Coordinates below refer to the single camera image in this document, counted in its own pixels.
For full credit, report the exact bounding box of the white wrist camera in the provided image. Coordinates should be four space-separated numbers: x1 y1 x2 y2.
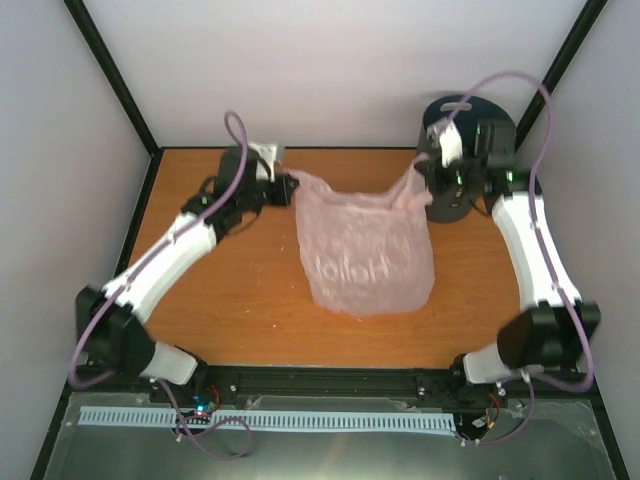
426 118 463 168
249 142 284 183

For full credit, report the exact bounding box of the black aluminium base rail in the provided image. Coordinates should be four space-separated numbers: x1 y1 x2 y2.
87 365 599 412

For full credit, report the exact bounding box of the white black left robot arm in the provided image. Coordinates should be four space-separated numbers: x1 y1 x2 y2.
74 143 299 403

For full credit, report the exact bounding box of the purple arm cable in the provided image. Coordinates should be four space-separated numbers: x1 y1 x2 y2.
444 71 597 393
67 110 250 390

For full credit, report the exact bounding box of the light blue slotted cable duct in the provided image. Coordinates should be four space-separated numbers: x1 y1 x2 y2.
77 406 456 436

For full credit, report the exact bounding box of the dark grey trash bin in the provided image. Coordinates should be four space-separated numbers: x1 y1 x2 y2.
416 94 516 223

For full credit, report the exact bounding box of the purple floor cable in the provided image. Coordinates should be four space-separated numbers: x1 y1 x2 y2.
154 392 253 460

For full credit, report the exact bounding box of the black left frame post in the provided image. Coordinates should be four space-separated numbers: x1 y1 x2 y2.
63 0 160 157

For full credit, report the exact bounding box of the small green-lit circuit board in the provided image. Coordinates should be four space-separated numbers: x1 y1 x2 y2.
188 391 220 425

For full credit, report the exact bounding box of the pink plastic trash bag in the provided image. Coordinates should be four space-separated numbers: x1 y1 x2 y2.
291 154 435 317

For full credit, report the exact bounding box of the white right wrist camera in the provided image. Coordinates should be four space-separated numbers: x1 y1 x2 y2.
426 118 463 168

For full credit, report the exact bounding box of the black frame post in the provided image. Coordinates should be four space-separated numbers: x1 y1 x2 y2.
63 0 160 157
515 0 609 149

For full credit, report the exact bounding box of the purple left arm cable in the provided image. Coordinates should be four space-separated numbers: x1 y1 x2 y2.
67 110 250 390

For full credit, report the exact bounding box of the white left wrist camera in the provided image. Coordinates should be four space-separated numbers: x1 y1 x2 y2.
249 142 284 183

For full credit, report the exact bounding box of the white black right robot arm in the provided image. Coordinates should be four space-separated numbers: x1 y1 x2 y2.
419 117 601 393

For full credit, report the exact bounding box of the black right frame post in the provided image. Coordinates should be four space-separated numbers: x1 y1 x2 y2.
515 0 609 149

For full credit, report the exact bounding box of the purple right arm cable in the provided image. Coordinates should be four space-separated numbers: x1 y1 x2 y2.
444 71 597 393

